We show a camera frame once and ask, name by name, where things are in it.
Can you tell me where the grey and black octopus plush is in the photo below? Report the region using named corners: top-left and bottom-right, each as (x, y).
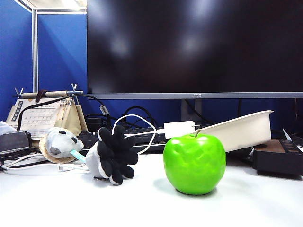
top-left (85, 124), bottom-right (139, 186)

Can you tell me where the black keyboard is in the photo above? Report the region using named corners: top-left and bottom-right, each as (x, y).
top-left (77, 126), bottom-right (171, 153)

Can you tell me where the white charger adapter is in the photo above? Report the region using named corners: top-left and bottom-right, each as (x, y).
top-left (163, 121), bottom-right (196, 139)

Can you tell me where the grey monitor stand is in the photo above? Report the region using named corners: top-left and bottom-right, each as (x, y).
top-left (181, 98), bottom-right (203, 123)

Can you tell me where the black power brick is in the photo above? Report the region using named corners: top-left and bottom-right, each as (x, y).
top-left (86, 114), bottom-right (112, 132)

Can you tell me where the green apple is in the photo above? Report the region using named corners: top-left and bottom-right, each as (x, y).
top-left (162, 128), bottom-right (227, 196)

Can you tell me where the black computer monitor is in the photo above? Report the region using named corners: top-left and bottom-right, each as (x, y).
top-left (86, 0), bottom-right (303, 100)

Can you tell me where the white paper tray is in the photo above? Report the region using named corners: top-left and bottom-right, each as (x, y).
top-left (198, 110), bottom-right (275, 152)

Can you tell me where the grey seal plush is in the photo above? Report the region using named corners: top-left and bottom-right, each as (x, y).
top-left (39, 127), bottom-right (85, 164)

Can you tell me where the beige desk calendar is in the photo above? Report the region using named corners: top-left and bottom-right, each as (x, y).
top-left (6, 83), bottom-right (88, 140)

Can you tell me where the black box with wooden top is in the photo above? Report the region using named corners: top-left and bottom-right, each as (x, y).
top-left (252, 138), bottom-right (303, 177)

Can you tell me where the white paper sheet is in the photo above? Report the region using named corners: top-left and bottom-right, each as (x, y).
top-left (283, 128), bottom-right (294, 141)

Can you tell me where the black rectangular case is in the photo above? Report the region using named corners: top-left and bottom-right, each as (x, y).
top-left (0, 131), bottom-right (33, 156)

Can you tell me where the white tissue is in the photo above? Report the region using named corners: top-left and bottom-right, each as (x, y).
top-left (0, 120), bottom-right (17, 136)

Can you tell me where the black cable bundle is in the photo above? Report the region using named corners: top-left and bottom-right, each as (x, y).
top-left (123, 105), bottom-right (158, 130)

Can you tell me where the white charging cable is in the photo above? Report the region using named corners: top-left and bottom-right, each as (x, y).
top-left (58, 114), bottom-right (166, 172)

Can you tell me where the black cable with connector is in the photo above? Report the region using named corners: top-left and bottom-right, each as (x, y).
top-left (17, 93), bottom-right (111, 131)

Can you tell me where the aluminium partition post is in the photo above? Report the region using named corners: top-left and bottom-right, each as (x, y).
top-left (31, 9), bottom-right (39, 93)

